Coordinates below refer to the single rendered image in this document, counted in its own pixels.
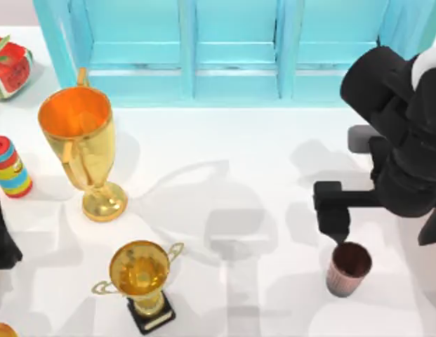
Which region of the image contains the pink ribbed cup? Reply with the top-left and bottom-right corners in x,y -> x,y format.
325,242 -> 374,299

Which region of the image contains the pale grey rounded box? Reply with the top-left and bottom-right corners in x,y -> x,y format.
347,124 -> 378,154

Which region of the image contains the light blue rack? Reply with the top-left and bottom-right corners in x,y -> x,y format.
31,0 -> 417,108

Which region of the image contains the gold trophy with black base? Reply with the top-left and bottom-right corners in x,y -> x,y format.
91,239 -> 185,336

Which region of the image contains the tall gold trophy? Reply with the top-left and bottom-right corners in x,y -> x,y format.
37,67 -> 129,223

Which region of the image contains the red blue yellow striped can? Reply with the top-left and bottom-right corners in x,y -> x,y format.
0,135 -> 34,199

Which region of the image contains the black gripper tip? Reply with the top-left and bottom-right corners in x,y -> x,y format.
0,178 -> 24,272

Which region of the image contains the flat yellow square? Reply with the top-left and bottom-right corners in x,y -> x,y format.
0,322 -> 20,337

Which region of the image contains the watermelon print box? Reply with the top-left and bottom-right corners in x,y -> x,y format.
0,34 -> 36,103

